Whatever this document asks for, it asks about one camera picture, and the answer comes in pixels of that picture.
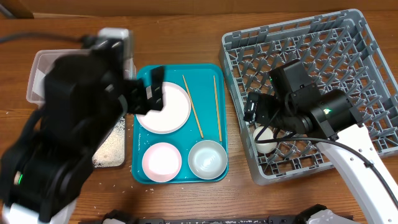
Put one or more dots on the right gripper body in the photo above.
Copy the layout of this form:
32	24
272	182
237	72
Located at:
259	107

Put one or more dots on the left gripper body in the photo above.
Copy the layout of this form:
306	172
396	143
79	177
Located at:
136	102

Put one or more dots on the pink round plate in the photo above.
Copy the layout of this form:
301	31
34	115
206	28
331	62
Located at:
175	113

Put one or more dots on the wooden chopstick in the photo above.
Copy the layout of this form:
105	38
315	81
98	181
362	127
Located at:
193	108
217	109

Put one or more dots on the pink bowl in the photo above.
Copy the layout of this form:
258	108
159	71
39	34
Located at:
161	162

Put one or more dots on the grey-white bowl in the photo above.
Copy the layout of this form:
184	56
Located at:
207	160

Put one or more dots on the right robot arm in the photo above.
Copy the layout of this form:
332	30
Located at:
334	124

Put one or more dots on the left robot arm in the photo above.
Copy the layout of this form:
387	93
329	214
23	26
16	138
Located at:
43	172

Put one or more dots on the grey dishwasher rack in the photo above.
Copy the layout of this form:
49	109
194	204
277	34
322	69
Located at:
340	52

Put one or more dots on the teal plastic tray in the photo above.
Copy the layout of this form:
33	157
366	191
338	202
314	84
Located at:
205	82

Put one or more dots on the black tray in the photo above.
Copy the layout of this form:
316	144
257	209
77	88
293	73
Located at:
112	151

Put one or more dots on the clear plastic bin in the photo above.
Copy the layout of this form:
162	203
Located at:
35	77

